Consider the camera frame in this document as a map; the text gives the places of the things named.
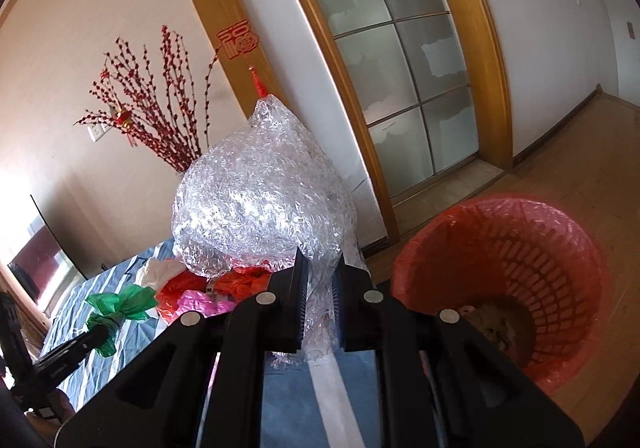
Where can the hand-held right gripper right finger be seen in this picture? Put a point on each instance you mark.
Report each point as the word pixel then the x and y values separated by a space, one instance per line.
pixel 339 313

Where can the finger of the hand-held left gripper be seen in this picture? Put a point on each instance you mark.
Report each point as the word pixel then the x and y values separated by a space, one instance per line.
pixel 70 355
pixel 11 333

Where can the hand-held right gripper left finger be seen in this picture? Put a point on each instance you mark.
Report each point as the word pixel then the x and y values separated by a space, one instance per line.
pixel 299 308

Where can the orange plastic bag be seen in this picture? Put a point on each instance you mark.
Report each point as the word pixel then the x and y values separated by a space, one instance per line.
pixel 245 284

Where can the green plastic bag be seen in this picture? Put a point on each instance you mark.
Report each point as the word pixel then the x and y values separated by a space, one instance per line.
pixel 125 303

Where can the pink plastic bag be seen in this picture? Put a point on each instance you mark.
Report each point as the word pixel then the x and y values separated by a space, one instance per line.
pixel 202 303

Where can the red plastic bag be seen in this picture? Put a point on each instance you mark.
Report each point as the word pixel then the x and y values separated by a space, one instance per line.
pixel 180 290

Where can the white plastic bag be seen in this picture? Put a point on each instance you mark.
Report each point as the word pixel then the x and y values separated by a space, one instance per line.
pixel 160 273

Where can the large clear bubble wrap bundle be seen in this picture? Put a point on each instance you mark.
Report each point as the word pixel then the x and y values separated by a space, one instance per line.
pixel 260 188

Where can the red translucent bin liner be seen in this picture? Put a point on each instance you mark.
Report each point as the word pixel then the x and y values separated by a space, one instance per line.
pixel 450 228

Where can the red plastic trash basket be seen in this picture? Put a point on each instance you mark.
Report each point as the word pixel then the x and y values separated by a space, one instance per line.
pixel 540 278

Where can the person's left hand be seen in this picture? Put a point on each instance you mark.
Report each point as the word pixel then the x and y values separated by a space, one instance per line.
pixel 64 409

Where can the flat screen television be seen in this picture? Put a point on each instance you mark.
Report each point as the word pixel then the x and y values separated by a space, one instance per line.
pixel 42 253

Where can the blue white striped sheet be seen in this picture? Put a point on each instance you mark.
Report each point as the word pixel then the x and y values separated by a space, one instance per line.
pixel 290 403

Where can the crumpled brown paper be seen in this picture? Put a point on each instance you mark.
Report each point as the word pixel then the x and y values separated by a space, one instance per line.
pixel 492 325

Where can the glass vase red branches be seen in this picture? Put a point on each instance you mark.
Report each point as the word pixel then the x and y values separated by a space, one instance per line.
pixel 160 118

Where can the small red lantern ornament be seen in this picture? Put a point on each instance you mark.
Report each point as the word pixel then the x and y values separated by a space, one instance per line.
pixel 123 120

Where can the wood framed glass door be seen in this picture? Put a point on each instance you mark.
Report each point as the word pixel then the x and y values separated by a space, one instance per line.
pixel 400 78

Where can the red hanging knot ornament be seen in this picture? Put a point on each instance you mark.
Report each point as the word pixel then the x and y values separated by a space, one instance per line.
pixel 239 38

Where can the white door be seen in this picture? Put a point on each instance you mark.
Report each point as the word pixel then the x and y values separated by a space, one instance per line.
pixel 612 28

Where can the white wall socket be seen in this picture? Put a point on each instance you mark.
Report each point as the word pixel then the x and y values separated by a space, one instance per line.
pixel 96 132

